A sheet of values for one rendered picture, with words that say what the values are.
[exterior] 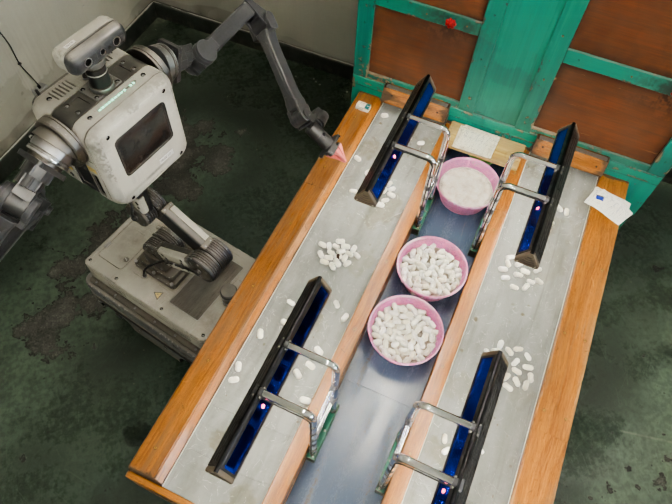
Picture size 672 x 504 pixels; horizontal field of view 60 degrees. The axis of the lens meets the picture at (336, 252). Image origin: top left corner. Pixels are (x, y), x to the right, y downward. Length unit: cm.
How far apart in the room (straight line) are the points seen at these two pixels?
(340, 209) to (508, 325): 78
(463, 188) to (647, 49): 81
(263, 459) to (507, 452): 77
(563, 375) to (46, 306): 238
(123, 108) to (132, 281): 100
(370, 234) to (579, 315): 82
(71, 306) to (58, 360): 28
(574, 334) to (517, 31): 111
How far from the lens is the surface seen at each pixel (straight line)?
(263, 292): 214
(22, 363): 314
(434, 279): 223
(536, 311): 227
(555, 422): 210
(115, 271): 264
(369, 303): 211
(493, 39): 240
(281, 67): 231
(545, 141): 260
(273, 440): 197
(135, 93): 181
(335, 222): 232
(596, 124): 257
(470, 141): 261
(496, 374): 172
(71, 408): 297
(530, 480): 203
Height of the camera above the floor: 265
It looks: 58 degrees down
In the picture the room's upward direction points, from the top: 4 degrees clockwise
